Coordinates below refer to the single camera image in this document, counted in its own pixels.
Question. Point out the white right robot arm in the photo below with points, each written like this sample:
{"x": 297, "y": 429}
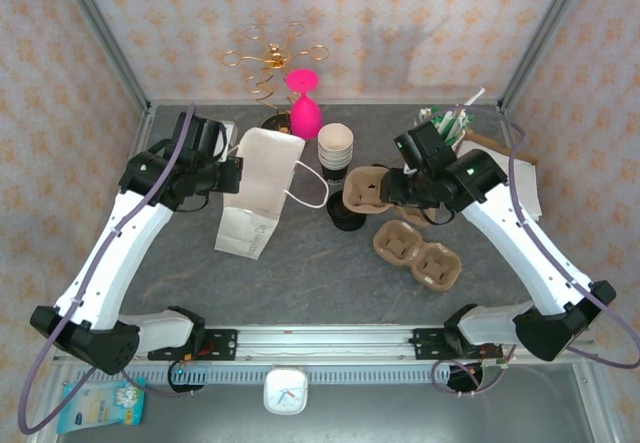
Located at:
{"x": 515, "y": 253}

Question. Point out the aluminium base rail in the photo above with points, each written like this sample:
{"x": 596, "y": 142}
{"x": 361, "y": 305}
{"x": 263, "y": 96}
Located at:
{"x": 320, "y": 338}

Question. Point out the white printed paper bag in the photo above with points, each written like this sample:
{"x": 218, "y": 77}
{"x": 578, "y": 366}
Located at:
{"x": 265, "y": 173}

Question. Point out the white square clock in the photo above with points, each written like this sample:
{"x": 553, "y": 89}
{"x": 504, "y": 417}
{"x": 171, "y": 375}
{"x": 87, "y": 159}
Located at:
{"x": 285, "y": 390}

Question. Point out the aluminium frame post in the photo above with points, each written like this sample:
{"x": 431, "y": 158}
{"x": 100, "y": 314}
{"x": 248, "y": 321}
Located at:
{"x": 100, "y": 33}
{"x": 545, "y": 33}

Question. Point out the brown pulp carrier with sticker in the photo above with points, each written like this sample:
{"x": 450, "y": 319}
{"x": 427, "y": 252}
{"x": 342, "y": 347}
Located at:
{"x": 400, "y": 243}

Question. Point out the wooden napkin box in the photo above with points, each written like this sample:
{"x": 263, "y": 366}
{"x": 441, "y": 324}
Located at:
{"x": 492, "y": 144}

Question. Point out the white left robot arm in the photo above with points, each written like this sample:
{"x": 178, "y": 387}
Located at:
{"x": 120, "y": 258}

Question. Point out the green white wrapped straws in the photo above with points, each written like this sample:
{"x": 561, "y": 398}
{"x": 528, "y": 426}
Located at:
{"x": 450, "y": 125}

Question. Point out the brown pulp cup carrier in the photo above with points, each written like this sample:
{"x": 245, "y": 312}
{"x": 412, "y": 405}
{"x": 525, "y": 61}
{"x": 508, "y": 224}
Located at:
{"x": 362, "y": 188}

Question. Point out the pink plastic goblet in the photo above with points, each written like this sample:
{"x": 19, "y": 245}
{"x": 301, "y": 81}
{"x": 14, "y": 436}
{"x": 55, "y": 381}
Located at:
{"x": 306, "y": 115}

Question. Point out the blue wet wipes packet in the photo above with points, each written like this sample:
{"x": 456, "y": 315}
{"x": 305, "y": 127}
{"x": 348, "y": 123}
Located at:
{"x": 100, "y": 405}

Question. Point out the long white wrapped straw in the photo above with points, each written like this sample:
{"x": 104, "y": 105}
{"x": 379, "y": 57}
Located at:
{"x": 475, "y": 98}

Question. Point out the stack of black paper cups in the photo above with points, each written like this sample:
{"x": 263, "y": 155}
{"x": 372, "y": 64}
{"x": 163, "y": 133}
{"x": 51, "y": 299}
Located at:
{"x": 335, "y": 145}

